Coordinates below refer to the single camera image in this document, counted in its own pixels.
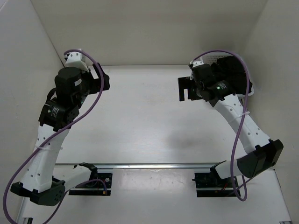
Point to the white plastic mesh basket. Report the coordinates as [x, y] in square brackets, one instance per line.
[212, 58]

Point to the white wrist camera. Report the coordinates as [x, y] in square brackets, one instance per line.
[194, 64]
[75, 59]

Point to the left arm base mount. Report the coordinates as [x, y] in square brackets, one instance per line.
[95, 188]

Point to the left aluminium rail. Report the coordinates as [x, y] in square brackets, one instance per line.
[24, 215]

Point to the black trousers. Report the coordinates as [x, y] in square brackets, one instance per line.
[230, 69]

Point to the front aluminium rail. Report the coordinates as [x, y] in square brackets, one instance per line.
[153, 165]

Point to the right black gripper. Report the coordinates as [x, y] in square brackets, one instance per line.
[185, 83]

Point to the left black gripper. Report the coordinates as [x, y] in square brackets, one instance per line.
[96, 85]

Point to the aluminium rail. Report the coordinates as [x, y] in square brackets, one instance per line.
[153, 165]
[24, 215]

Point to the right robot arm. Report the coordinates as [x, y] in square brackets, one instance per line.
[222, 88]

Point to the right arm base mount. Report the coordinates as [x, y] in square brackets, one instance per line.
[208, 186]

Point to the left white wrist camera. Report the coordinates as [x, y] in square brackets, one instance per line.
[75, 59]

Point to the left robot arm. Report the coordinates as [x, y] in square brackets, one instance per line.
[63, 102]

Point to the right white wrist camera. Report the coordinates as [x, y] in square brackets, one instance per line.
[194, 64]

